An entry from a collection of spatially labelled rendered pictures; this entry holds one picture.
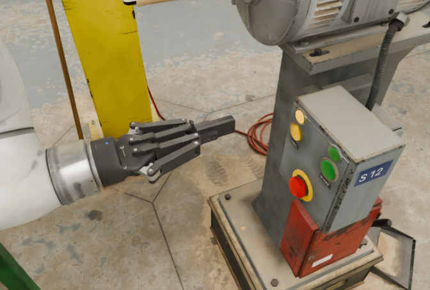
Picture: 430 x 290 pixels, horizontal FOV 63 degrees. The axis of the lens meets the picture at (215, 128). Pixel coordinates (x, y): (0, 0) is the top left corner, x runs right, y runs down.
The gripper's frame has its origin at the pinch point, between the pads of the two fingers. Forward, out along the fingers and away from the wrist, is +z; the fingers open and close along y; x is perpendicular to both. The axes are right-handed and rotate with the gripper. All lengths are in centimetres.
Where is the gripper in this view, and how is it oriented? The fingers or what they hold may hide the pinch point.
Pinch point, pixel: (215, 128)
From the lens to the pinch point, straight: 60.1
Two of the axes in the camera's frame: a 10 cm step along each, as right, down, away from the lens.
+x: -0.1, -7.3, -6.8
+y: 3.9, 6.2, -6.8
